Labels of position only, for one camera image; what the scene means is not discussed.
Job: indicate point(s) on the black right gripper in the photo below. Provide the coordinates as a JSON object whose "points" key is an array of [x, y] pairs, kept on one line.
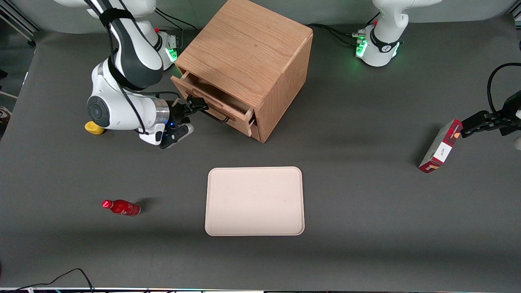
{"points": [[181, 112]]}

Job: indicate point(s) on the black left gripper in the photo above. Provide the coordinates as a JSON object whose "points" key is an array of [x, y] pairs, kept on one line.
{"points": [[511, 106]]}

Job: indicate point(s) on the wooden drawer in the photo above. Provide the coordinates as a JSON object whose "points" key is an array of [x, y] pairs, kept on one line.
{"points": [[211, 97]]}

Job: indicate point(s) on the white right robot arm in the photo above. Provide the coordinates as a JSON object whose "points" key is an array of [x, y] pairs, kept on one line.
{"points": [[130, 61]]}

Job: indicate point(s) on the wooden drawer cabinet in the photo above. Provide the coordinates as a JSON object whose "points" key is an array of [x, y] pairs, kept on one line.
{"points": [[248, 49]]}

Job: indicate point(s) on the red and white carton box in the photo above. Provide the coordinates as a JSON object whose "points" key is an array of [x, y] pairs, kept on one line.
{"points": [[441, 148]]}

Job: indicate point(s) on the yellow lemon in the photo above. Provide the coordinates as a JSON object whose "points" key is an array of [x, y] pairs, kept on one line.
{"points": [[93, 129]]}

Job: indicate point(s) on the beige rectangular tray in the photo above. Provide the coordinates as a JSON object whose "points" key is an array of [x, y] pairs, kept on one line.
{"points": [[256, 203]]}

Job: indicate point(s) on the red bottle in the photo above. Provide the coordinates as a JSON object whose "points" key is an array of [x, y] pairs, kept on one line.
{"points": [[124, 208]]}

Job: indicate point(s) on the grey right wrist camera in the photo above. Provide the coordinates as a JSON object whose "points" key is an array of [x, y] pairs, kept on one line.
{"points": [[181, 132]]}

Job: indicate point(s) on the aluminium frame rail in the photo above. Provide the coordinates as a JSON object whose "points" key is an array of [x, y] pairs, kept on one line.
{"points": [[18, 22]]}

